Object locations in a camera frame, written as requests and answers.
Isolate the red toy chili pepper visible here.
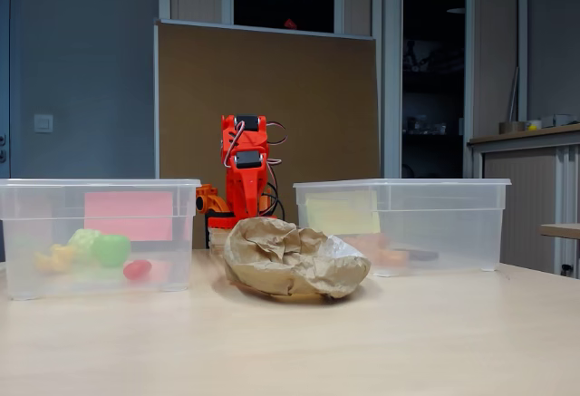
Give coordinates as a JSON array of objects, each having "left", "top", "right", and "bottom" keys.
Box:
[{"left": 122, "top": 258, "right": 153, "bottom": 281}]

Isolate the green toy apple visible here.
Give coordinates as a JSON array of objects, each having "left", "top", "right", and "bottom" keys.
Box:
[{"left": 92, "top": 234, "right": 132, "bottom": 268}]

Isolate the orange toy waffle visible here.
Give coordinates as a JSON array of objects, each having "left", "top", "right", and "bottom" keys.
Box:
[{"left": 373, "top": 249, "right": 409, "bottom": 268}]

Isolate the light green toy cauliflower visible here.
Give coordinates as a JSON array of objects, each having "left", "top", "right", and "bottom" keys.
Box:
[{"left": 67, "top": 227, "right": 103, "bottom": 264}]

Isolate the yellow toy banana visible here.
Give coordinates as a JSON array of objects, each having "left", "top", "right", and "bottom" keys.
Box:
[{"left": 34, "top": 244, "right": 78, "bottom": 275}]

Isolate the yellow-green paper label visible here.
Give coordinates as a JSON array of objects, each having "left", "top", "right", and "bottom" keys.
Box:
[{"left": 305, "top": 189, "right": 382, "bottom": 235}]

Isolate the pink paper label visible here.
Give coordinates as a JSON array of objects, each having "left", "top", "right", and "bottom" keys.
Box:
[{"left": 83, "top": 190, "right": 175, "bottom": 244}]

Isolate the clear plastic bin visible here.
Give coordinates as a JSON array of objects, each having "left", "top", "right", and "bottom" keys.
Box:
[
  {"left": 0, "top": 178, "right": 202, "bottom": 301},
  {"left": 293, "top": 178, "right": 512, "bottom": 278}
]

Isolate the wooden base block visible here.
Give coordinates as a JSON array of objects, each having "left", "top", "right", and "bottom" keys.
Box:
[{"left": 208, "top": 227, "right": 237, "bottom": 250}]

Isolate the brown pinboard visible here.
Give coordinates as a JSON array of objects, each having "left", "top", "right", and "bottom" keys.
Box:
[{"left": 153, "top": 18, "right": 381, "bottom": 250}]

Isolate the crumpled brown paper bag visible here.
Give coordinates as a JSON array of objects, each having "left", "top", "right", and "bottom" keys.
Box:
[{"left": 221, "top": 217, "right": 372, "bottom": 300}]

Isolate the grey cabinet with wooden top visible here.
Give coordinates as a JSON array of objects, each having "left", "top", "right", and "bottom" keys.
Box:
[{"left": 467, "top": 122, "right": 580, "bottom": 277}]

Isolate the wooden side table edge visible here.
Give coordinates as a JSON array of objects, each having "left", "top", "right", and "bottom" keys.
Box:
[{"left": 539, "top": 222, "right": 580, "bottom": 239}]

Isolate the black base cable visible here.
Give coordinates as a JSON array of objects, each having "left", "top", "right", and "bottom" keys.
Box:
[{"left": 262, "top": 182, "right": 285, "bottom": 218}]

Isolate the red white black servo cable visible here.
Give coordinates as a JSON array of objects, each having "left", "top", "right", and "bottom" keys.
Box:
[{"left": 221, "top": 121, "right": 287, "bottom": 170}]

